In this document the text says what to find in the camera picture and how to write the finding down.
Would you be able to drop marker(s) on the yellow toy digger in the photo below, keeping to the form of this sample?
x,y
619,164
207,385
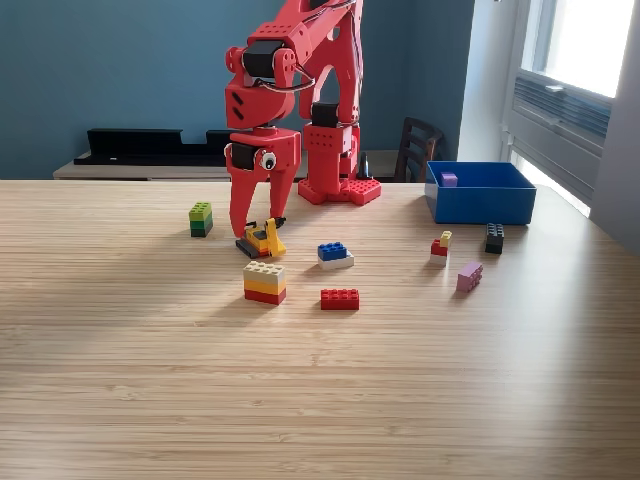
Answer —
x,y
262,242

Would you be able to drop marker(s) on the purple brick stack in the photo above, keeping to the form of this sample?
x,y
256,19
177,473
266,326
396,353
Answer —
x,y
450,180

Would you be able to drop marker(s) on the red lego brick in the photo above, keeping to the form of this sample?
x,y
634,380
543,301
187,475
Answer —
x,y
340,300

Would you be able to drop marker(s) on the blue plastic bin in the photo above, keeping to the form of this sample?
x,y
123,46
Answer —
x,y
480,205

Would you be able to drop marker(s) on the pink lego brick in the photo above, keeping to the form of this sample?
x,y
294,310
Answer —
x,y
469,277

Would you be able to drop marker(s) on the black lego brick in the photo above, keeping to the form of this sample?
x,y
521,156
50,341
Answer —
x,y
494,240

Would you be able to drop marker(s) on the green brick stack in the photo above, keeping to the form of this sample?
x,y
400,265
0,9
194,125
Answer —
x,y
201,220

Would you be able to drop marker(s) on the blue and white brick stack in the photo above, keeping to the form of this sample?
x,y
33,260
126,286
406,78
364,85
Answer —
x,y
334,254

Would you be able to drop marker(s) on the black table clamp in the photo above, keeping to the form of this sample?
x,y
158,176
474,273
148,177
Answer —
x,y
366,167

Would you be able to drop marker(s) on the cream orange red brick stack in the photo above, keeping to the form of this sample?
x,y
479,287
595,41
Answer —
x,y
264,285

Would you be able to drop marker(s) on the wooden sideboard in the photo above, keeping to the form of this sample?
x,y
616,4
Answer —
x,y
150,171

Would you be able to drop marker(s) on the black shelf tray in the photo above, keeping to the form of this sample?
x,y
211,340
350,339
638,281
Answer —
x,y
150,150

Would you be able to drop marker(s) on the dark wooden chair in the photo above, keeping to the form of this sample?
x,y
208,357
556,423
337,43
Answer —
x,y
417,145

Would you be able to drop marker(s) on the red white yellow brick stack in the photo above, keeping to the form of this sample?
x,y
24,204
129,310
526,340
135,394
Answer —
x,y
439,250

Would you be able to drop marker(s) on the grey window heater unit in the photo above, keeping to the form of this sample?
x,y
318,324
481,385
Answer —
x,y
555,130

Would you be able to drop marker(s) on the white window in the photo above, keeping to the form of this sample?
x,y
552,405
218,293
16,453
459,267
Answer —
x,y
585,40

